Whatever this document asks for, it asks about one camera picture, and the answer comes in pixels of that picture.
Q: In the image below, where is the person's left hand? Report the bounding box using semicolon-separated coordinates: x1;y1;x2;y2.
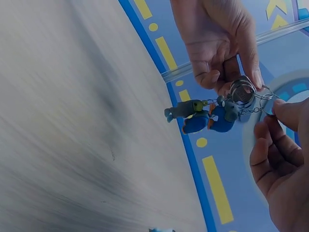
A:
170;0;264;97

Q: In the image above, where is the person's right hand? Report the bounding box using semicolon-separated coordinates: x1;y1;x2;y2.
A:
249;98;309;232

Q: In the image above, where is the thin silver key ring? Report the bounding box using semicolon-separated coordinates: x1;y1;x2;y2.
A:
253;84;282;117

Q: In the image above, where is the round silver metal key ring stack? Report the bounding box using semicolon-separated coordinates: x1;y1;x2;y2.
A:
228;75;257;105

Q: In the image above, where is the blue figure keychain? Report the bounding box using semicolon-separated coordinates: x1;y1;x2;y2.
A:
181;95;243;135

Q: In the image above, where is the grey figure keychain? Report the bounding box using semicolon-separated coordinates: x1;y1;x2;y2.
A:
164;99;210;123

